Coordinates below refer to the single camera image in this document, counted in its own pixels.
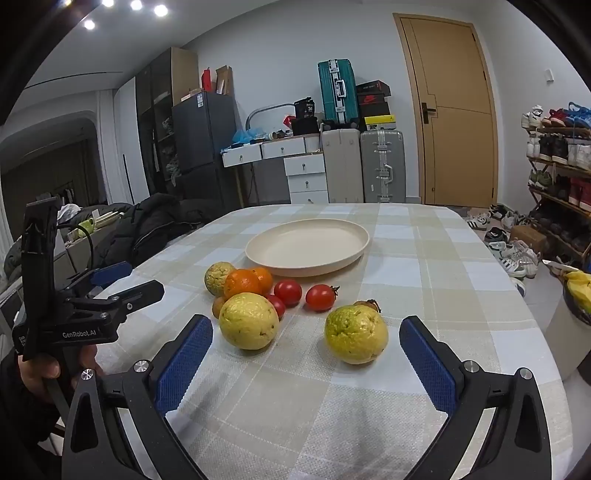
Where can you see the dark grey refrigerator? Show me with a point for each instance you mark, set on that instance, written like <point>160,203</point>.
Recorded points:
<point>203,138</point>

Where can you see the black shoe box red stripe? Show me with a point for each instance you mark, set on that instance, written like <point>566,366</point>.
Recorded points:
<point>371,86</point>

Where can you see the shoe rack with shoes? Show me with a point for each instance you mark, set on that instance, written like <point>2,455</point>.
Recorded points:
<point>561,147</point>

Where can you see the plain black shoe box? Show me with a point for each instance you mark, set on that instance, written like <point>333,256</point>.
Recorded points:
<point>375,110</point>

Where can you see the silver suitcase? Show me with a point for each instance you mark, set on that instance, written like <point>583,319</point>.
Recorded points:
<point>383,161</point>

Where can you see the orange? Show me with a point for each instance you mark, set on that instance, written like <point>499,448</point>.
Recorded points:
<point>242,282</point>
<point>266,279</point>

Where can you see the teal suitcase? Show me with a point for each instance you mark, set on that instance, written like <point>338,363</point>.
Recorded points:
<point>334,92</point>

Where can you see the black jacket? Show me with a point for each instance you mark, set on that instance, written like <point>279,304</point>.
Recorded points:
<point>147,226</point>

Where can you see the smooth yellow-green guava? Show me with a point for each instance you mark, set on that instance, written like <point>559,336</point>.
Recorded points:
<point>249,321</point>
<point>355,334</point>

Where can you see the wooden shoe rack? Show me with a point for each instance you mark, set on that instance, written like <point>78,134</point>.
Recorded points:
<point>558,198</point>

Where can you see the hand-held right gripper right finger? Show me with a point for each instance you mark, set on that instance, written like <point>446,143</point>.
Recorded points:
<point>429,369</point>

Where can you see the small cardboard box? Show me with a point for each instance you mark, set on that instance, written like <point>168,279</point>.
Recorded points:
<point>528,237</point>

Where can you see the person's left hand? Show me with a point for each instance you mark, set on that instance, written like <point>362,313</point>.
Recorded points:
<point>39,371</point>

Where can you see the open cardboard box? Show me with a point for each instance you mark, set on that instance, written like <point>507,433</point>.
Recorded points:
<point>224,81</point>

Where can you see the cream round plate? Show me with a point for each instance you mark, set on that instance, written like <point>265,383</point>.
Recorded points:
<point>304,247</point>

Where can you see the wooden door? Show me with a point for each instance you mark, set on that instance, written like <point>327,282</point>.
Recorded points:
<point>452,152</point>

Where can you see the beige suitcase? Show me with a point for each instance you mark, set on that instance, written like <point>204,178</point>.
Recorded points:
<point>341,166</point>

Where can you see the dark wooden cabinet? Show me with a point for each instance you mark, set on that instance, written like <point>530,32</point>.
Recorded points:
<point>161,115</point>

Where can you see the grey curved metal tube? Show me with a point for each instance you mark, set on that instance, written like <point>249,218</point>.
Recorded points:
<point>265,108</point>

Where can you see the brown longan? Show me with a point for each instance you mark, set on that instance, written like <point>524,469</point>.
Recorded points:
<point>217,308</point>
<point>364,305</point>

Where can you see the rough yellow-green guava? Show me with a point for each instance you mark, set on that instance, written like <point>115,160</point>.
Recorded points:
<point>218,277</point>

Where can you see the yellow and black shoe box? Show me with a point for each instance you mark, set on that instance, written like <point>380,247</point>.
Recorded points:
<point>379,122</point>

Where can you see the blue plastic bag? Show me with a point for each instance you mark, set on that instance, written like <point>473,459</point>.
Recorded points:
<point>242,137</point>

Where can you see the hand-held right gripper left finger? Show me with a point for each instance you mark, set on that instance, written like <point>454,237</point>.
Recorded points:
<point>184,360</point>

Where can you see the white desk with drawers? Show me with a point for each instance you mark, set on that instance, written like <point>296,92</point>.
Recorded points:
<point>302,173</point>

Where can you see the black packet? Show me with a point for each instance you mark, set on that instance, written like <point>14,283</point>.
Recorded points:
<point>304,107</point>

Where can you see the green mug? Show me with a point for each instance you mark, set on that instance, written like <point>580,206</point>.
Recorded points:
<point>87,228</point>

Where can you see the red and black shoe box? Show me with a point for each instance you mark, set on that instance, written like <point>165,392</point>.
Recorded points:
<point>374,98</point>

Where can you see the red tomato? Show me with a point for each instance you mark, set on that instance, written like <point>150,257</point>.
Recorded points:
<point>288,292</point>
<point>278,306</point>
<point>321,297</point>

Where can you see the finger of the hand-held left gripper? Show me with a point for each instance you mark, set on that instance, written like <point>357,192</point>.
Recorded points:
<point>111,272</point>
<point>138,295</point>

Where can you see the pile of sneakers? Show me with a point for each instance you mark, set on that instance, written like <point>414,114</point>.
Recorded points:
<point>505,249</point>

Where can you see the red object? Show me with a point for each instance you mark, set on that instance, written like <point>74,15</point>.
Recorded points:
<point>289,122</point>

